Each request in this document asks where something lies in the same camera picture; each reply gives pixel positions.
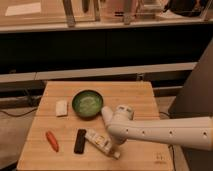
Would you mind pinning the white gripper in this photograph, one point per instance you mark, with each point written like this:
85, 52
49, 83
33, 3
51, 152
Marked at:
113, 149

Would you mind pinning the white plastic bottle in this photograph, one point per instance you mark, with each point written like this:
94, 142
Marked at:
99, 141

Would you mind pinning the black rectangular bar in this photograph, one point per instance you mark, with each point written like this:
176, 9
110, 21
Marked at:
80, 141

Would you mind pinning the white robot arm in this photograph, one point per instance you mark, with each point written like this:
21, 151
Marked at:
195, 133

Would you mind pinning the green ceramic bowl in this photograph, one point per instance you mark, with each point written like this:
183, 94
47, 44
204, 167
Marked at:
87, 103

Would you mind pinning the orange toy carrot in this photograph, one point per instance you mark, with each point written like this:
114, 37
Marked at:
52, 140

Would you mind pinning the white sponge block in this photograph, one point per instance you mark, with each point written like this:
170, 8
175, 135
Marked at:
61, 108

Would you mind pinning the white paper sheet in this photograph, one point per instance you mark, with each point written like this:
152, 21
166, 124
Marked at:
23, 9

